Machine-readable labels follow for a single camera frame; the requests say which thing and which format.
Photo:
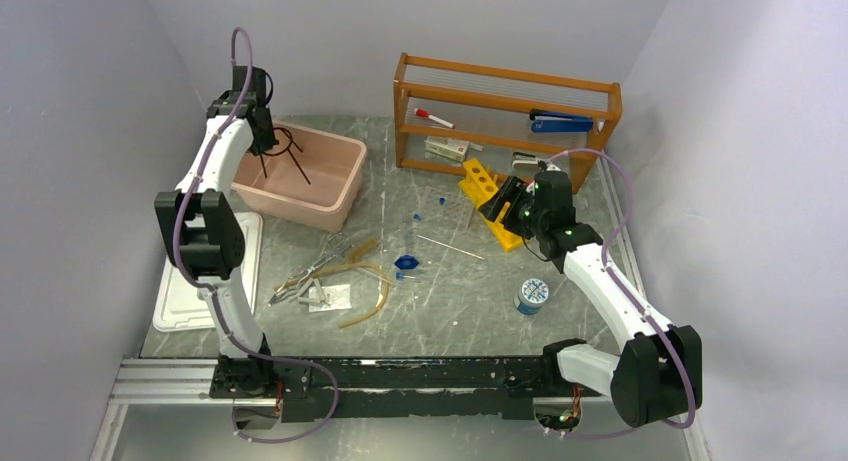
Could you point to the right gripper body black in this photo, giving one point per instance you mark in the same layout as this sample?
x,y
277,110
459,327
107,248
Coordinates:
x,y
528,219

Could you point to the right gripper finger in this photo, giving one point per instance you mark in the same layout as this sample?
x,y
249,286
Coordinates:
x,y
497,208
514,191

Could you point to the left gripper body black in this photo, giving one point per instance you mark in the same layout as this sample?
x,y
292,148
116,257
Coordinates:
x,y
265,139

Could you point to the black metal ring stand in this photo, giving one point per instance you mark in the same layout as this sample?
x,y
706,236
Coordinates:
x,y
287,150

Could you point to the glass stirring rod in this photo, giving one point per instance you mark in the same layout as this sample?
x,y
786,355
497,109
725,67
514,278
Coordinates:
x,y
449,247

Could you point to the blue plastic clip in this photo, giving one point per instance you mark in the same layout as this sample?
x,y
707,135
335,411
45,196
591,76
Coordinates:
x,y
406,262

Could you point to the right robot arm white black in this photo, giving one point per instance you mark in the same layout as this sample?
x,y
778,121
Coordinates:
x,y
657,375

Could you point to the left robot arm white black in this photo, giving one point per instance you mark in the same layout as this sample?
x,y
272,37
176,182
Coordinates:
x,y
205,242

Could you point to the yellow test tube rack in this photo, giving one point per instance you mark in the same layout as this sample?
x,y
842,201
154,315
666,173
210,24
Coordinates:
x,y
479,186

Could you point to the white stapler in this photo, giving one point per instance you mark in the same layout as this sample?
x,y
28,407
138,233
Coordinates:
x,y
527,161

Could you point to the clear plastic tube rack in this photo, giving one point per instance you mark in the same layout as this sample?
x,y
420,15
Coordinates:
x,y
456,213

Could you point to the blue stapler on shelf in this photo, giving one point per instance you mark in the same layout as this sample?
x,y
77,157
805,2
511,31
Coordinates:
x,y
547,122

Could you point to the white cardboard box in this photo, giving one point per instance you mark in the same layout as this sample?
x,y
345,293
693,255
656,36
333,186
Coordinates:
x,y
449,148

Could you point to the pink plastic bin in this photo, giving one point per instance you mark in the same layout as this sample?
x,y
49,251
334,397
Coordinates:
x,y
313,180

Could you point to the blue white round jar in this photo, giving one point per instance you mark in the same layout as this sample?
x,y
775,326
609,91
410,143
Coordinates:
x,y
531,296

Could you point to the orange wooden shelf rack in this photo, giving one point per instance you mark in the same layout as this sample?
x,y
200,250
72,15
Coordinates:
x,y
490,106

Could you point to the red white marker pen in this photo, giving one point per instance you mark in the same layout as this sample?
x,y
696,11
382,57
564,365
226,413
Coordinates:
x,y
421,113

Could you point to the amber rubber tubing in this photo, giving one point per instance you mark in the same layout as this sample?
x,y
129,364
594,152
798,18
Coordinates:
x,y
373,293

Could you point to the metal crucible tongs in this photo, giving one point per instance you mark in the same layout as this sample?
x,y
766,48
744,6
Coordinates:
x,y
334,246

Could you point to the small white paper packet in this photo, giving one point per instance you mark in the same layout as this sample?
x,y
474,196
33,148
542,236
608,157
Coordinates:
x,y
336,297

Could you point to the white plastic bin lid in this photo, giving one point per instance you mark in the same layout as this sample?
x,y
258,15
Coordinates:
x,y
178,306

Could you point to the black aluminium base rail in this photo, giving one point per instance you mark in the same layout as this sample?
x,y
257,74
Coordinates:
x,y
511,387

